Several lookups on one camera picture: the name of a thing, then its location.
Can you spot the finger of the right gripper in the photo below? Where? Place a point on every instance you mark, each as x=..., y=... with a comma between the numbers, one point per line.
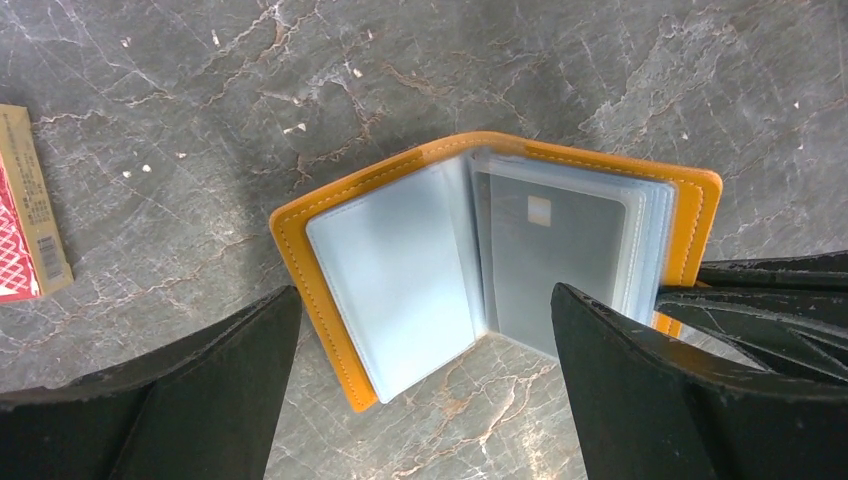
x=788, y=314

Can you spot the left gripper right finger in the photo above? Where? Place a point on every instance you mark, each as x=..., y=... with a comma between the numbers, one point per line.
x=649, y=406

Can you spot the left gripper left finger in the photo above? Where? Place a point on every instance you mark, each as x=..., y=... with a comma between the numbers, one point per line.
x=203, y=407

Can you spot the grey credit card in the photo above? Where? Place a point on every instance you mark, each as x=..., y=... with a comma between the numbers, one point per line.
x=542, y=236

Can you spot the orange card holder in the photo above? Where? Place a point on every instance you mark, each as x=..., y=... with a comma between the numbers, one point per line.
x=393, y=262

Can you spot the red playing card box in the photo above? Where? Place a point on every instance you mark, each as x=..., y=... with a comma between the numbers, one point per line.
x=33, y=261

